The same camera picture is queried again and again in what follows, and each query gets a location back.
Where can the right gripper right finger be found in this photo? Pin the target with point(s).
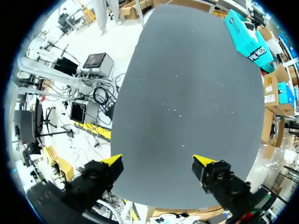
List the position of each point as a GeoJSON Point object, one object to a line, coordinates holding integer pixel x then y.
{"type": "Point", "coordinates": [219, 179]}

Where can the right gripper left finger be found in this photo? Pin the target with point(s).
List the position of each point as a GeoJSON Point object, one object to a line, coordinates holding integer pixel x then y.
{"type": "Point", "coordinates": [98, 177]}

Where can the white and black shoe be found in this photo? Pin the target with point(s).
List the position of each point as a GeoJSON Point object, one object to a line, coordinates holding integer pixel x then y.
{"type": "Point", "coordinates": [250, 28]}

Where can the teal box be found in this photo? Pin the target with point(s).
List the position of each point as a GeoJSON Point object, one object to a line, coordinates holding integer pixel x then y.
{"type": "Point", "coordinates": [245, 46]}

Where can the person's legs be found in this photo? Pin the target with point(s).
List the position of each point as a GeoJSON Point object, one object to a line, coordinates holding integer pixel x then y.
{"type": "Point", "coordinates": [101, 16]}

